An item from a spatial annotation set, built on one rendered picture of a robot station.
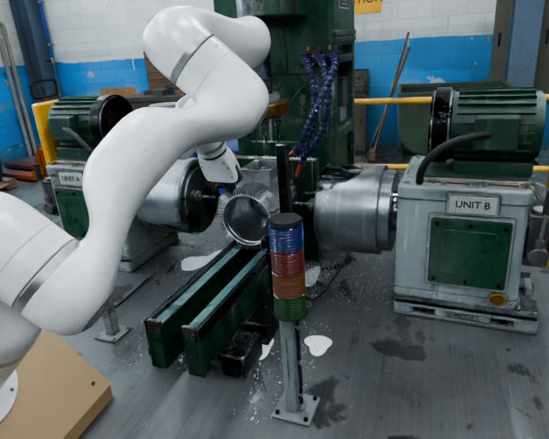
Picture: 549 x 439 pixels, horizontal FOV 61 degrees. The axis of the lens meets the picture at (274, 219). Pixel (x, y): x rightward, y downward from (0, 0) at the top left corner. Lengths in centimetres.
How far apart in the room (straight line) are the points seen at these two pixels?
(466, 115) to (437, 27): 524
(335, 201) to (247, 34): 55
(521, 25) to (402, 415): 547
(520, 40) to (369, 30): 174
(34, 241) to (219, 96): 33
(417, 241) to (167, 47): 75
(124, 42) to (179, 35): 695
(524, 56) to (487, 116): 504
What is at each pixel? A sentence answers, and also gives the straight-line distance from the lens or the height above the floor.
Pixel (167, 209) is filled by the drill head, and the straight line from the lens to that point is 146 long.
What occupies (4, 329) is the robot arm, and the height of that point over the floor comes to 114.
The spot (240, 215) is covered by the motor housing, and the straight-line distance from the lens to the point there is 147.
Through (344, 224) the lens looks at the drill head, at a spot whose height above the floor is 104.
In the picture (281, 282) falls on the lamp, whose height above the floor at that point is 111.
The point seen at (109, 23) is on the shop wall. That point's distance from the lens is 781.
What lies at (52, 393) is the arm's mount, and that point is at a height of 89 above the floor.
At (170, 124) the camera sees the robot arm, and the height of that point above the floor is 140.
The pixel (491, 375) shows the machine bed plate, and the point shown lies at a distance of 115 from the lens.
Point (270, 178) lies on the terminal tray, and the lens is 137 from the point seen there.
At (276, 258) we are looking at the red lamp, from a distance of 80.
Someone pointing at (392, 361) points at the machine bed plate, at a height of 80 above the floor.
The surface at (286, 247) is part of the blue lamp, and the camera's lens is 78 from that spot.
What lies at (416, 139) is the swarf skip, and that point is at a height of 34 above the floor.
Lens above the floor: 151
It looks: 22 degrees down
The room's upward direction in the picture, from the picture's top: 4 degrees counter-clockwise
